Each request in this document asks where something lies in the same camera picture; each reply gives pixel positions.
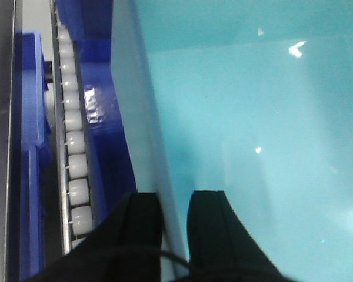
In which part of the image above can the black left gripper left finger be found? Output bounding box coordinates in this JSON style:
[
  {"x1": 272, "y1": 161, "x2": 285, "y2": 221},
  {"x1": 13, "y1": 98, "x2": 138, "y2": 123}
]
[{"x1": 29, "y1": 193, "x2": 163, "y2": 281}]

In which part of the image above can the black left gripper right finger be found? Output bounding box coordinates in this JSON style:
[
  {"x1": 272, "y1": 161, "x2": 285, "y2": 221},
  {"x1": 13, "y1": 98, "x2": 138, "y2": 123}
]
[{"x1": 187, "y1": 191, "x2": 289, "y2": 281}]

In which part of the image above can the light blue plastic bin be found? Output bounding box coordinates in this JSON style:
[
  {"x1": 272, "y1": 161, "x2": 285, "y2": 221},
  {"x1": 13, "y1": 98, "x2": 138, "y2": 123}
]
[{"x1": 111, "y1": 1, "x2": 353, "y2": 281}]

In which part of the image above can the white roller track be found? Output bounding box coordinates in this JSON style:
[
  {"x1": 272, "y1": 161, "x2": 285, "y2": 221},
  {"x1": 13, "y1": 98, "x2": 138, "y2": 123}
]
[{"x1": 51, "y1": 1, "x2": 93, "y2": 254}]

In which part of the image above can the dark blue ribbed crate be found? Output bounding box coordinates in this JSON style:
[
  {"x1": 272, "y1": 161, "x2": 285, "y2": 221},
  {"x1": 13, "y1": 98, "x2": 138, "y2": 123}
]
[{"x1": 56, "y1": 1, "x2": 136, "y2": 224}]

